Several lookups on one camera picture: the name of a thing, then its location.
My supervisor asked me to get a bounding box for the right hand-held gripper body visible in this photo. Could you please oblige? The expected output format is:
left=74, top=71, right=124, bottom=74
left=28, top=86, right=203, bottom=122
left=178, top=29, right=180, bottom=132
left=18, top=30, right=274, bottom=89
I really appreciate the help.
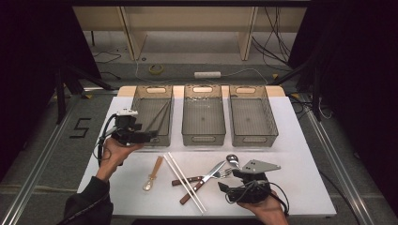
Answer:
left=225, top=159, right=281, bottom=204

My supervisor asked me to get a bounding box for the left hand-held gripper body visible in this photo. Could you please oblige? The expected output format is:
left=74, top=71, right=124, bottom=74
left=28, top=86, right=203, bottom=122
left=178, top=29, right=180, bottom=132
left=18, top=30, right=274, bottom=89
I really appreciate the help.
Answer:
left=111, top=108, right=146, bottom=146

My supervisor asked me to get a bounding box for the metal spoon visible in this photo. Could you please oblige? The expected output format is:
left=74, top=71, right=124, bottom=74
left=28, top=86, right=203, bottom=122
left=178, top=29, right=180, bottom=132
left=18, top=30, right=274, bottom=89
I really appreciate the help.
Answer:
left=225, top=153, right=242, bottom=172

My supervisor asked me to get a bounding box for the wooden-handled knife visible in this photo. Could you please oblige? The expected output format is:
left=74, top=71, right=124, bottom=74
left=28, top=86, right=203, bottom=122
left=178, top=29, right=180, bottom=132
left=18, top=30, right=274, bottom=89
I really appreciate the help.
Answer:
left=179, top=160, right=227, bottom=205

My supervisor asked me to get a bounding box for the smoky transparent plastic bin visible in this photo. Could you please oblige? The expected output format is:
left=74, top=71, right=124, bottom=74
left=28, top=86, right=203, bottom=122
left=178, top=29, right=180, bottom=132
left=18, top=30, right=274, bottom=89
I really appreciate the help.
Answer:
left=228, top=84, right=280, bottom=148
left=123, top=84, right=174, bottom=147
left=181, top=83, right=227, bottom=146

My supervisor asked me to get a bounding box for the white chopstick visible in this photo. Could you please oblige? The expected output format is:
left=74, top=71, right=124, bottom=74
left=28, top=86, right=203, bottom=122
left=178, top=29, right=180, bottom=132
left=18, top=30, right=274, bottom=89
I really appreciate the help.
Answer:
left=167, top=152, right=207, bottom=213
left=162, top=155, right=205, bottom=215

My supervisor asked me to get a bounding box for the person's left hand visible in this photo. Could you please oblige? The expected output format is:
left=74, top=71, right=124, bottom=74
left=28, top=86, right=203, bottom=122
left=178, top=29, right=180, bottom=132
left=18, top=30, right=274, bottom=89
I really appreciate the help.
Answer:
left=96, top=138, right=145, bottom=181

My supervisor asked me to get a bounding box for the person's right hand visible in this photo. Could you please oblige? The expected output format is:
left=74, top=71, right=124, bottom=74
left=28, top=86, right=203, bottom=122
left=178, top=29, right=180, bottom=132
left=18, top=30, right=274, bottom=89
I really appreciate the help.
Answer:
left=237, top=191, right=287, bottom=221

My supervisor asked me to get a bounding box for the yellow tape roll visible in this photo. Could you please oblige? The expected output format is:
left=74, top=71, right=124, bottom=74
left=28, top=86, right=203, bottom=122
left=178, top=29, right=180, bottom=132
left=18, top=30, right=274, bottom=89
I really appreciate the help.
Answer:
left=147, top=64, right=164, bottom=75

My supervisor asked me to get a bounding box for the black stand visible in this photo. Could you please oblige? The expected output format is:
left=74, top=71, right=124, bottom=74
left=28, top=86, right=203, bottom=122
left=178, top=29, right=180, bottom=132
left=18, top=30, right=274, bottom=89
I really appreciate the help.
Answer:
left=54, top=62, right=115, bottom=125
left=268, top=59, right=324, bottom=122

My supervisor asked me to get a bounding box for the white power strip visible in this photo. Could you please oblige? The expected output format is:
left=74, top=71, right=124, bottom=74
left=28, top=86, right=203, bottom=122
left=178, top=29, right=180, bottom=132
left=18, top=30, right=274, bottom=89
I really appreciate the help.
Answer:
left=193, top=71, right=222, bottom=80

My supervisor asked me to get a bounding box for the black curtain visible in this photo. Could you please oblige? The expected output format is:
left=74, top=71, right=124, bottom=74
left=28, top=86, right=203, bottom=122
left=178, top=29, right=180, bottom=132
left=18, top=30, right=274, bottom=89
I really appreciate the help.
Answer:
left=287, top=0, right=398, bottom=217
left=0, top=0, right=101, bottom=179

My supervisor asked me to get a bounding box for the light wooden shelf unit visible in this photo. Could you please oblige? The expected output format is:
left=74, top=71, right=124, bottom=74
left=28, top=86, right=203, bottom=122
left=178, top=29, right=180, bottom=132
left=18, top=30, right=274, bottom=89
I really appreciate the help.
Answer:
left=72, top=6, right=308, bottom=62

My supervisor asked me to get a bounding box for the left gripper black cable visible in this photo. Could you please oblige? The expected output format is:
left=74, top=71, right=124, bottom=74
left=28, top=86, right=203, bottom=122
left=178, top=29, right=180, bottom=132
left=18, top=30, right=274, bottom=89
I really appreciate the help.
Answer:
left=93, top=113, right=118, bottom=168

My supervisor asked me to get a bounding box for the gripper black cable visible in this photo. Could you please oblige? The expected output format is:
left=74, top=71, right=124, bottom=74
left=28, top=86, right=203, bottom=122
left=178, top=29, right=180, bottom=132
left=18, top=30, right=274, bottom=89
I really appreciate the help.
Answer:
left=268, top=170, right=361, bottom=225
left=93, top=113, right=118, bottom=168

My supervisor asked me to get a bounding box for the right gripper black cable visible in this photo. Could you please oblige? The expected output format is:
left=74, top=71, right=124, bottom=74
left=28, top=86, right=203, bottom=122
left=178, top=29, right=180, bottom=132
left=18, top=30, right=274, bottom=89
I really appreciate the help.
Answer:
left=268, top=170, right=361, bottom=225

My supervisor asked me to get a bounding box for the black floor cable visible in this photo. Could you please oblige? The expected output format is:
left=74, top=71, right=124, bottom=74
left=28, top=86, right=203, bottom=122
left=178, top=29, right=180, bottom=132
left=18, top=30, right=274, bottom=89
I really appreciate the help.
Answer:
left=92, top=50, right=122, bottom=65
left=99, top=71, right=122, bottom=81

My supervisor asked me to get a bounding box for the metal floor rail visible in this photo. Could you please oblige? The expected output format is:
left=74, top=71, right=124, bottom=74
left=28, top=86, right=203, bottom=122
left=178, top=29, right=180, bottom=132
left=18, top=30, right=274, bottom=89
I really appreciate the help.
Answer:
left=299, top=93, right=378, bottom=225
left=0, top=93, right=83, bottom=225

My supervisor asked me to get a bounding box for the black cable bundle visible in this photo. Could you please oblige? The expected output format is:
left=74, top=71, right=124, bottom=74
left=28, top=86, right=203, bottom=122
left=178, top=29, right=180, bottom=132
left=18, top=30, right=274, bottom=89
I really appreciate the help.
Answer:
left=251, top=6, right=293, bottom=69

